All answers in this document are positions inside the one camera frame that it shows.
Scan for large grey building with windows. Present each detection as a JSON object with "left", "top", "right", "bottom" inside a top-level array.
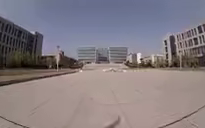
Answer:
[{"left": 0, "top": 11, "right": 44, "bottom": 68}]

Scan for grey concrete pavement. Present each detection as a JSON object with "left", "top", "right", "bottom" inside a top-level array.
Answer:
[{"left": 0, "top": 63, "right": 205, "bottom": 128}]

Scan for low white barriers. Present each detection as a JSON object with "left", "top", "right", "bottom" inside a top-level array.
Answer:
[{"left": 101, "top": 67, "right": 128, "bottom": 73}]

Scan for pole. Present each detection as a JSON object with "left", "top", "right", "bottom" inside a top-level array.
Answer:
[{"left": 55, "top": 45, "right": 61, "bottom": 72}]

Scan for pale building with dark windows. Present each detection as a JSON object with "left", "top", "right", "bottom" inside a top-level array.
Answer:
[{"left": 162, "top": 19, "right": 205, "bottom": 67}]

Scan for row of small trees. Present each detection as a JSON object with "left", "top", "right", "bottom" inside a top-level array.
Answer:
[{"left": 171, "top": 53, "right": 205, "bottom": 68}]

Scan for distant white buildings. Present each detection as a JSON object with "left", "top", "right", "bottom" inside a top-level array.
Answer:
[{"left": 126, "top": 52, "right": 166, "bottom": 66}]

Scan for low brown building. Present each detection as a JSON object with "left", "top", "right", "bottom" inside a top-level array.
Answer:
[{"left": 41, "top": 50, "right": 80, "bottom": 69}]

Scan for distant glass-fronted building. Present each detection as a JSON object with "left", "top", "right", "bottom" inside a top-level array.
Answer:
[{"left": 77, "top": 45, "right": 129, "bottom": 64}]

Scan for red brick path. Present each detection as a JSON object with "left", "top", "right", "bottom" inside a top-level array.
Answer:
[{"left": 0, "top": 68, "right": 76, "bottom": 85}]

